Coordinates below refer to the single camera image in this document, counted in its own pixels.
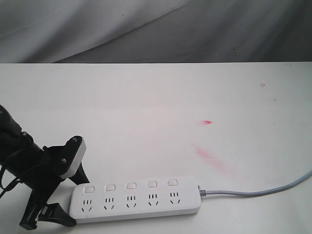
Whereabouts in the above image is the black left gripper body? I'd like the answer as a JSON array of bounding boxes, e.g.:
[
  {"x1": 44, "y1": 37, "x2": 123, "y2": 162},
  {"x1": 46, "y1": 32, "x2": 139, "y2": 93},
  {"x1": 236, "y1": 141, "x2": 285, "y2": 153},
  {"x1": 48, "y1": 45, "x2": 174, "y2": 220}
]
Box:
[{"x1": 19, "y1": 145, "x2": 71, "y2": 231}]

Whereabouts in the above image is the white five-outlet power strip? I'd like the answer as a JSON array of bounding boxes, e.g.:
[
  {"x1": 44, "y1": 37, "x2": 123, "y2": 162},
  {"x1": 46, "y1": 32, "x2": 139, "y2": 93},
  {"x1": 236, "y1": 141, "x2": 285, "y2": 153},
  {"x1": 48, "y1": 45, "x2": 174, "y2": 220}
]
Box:
[{"x1": 69, "y1": 176, "x2": 205, "y2": 224}]

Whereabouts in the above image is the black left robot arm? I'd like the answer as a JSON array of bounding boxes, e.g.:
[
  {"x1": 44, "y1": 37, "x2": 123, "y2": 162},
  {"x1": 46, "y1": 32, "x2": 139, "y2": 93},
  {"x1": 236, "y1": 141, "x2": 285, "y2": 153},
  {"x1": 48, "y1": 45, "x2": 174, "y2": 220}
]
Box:
[{"x1": 0, "y1": 106, "x2": 89, "y2": 230}]

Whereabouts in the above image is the grey backdrop cloth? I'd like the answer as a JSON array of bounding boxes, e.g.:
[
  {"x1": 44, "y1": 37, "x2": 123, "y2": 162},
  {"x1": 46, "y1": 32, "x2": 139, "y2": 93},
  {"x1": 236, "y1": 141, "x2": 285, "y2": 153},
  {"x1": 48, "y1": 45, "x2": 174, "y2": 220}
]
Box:
[{"x1": 0, "y1": 0, "x2": 312, "y2": 63}]

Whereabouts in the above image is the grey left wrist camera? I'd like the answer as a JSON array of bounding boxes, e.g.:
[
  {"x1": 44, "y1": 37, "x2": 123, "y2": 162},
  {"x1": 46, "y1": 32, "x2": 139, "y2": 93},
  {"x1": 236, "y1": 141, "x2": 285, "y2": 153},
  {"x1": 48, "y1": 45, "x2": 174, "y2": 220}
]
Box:
[{"x1": 58, "y1": 136, "x2": 86, "y2": 179}]

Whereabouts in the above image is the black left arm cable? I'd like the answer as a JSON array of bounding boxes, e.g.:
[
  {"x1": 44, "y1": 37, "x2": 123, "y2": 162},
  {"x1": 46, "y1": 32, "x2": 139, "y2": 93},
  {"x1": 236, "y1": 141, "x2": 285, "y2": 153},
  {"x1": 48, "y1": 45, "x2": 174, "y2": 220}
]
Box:
[{"x1": 0, "y1": 165, "x2": 22, "y2": 198}]

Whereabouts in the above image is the grey power cable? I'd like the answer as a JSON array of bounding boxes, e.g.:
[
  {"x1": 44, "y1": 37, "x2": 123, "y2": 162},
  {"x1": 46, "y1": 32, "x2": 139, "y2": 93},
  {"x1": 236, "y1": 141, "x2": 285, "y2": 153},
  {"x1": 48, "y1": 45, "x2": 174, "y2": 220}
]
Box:
[{"x1": 197, "y1": 171, "x2": 312, "y2": 199}]

